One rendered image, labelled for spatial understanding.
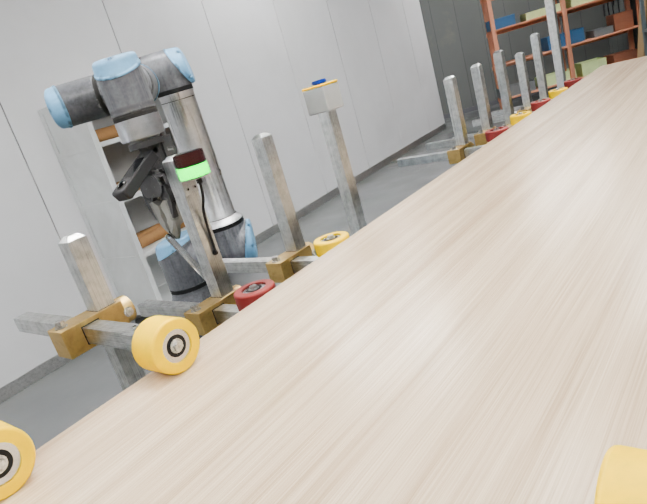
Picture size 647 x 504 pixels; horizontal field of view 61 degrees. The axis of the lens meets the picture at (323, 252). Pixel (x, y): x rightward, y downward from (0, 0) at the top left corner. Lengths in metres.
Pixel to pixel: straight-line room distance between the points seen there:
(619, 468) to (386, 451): 0.23
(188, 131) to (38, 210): 2.22
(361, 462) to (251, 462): 0.12
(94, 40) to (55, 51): 0.33
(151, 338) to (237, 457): 0.26
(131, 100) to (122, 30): 3.46
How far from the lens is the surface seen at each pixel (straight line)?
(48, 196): 3.96
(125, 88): 1.16
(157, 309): 1.30
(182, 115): 1.83
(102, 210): 3.84
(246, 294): 1.01
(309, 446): 0.57
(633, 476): 0.37
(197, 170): 1.07
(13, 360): 3.85
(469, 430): 0.54
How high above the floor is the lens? 1.23
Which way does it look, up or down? 17 degrees down
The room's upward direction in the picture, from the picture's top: 17 degrees counter-clockwise
